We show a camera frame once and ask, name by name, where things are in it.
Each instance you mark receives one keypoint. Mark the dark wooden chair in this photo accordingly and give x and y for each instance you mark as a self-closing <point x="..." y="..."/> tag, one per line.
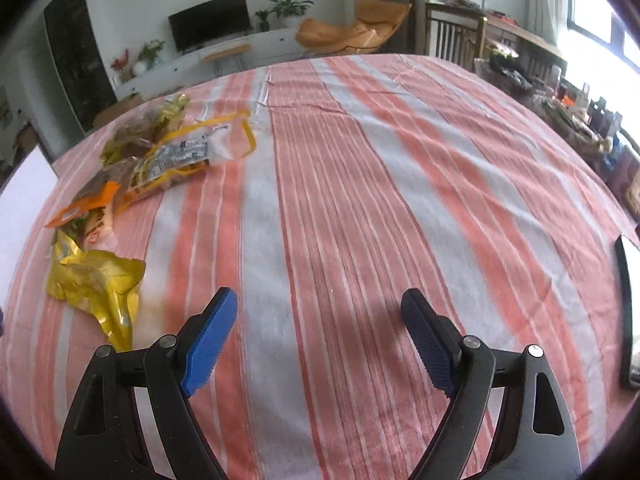
<point x="455" y="35"/>

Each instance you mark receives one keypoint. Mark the pink white striped tablecloth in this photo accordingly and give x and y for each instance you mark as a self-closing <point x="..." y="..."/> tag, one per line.
<point x="350" y="185"/>

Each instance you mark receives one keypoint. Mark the yellow-bordered clear snack packet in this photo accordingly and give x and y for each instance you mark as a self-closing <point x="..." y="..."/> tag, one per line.
<point x="180" y="152"/>

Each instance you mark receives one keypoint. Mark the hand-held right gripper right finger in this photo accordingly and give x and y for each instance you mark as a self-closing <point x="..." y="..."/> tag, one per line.
<point x="430" y="350"/>

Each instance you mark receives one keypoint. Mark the large green potted plant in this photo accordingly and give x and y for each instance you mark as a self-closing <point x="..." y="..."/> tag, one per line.
<point x="290" y="10"/>

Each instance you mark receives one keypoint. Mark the black television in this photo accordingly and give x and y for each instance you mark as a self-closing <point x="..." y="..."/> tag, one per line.
<point x="210" y="22"/>

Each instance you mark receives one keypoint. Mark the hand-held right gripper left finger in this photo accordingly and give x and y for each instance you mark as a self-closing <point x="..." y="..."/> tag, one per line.
<point x="210" y="345"/>

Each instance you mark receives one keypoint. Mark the grey curtain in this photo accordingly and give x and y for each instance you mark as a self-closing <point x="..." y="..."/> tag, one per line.
<point x="397" y="0"/>

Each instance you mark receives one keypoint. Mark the green yellow snack packet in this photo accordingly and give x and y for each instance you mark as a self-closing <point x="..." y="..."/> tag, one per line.
<point x="137" y="127"/>

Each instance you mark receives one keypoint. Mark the bright window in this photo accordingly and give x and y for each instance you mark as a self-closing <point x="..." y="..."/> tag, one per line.
<point x="600" y="20"/>

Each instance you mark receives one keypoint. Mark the white television cabinet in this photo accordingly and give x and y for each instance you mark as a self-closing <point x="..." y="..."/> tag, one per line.
<point x="170" y="67"/>

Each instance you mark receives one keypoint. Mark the black display cabinet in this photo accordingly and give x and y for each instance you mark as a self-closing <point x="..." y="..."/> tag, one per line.
<point x="75" y="50"/>

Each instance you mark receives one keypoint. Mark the cluttered wooden side table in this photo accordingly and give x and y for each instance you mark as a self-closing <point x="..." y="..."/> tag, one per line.
<point x="550" y="85"/>

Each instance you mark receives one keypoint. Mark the wooden bench with metal legs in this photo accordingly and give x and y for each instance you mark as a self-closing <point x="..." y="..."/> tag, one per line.
<point x="227" y="51"/>

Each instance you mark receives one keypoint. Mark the red flowers in vase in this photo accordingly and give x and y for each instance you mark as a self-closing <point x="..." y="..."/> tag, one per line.
<point x="120" y="65"/>

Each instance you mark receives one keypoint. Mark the small plant in dark pot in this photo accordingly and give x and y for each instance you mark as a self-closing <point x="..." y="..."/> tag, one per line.
<point x="262" y="20"/>

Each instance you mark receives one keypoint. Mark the white sheer curtain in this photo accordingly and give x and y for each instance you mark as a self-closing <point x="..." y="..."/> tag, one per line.
<point x="545" y="0"/>

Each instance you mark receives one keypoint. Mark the black phone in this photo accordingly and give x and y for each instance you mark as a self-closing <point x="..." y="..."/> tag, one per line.
<point x="631" y="310"/>

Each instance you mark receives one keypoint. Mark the long white cardboard box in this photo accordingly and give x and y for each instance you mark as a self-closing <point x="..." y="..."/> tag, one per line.
<point x="22" y="200"/>

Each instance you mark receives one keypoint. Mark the orange snack packet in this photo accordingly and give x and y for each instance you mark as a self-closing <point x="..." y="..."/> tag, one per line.
<point x="85" y="205"/>

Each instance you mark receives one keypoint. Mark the green plant in white vase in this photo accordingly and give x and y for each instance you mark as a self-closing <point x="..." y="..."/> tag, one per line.
<point x="149" y="55"/>

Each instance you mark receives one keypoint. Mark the orange lounge chair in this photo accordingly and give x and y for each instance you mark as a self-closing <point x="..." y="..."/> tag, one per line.
<point x="350" y="30"/>

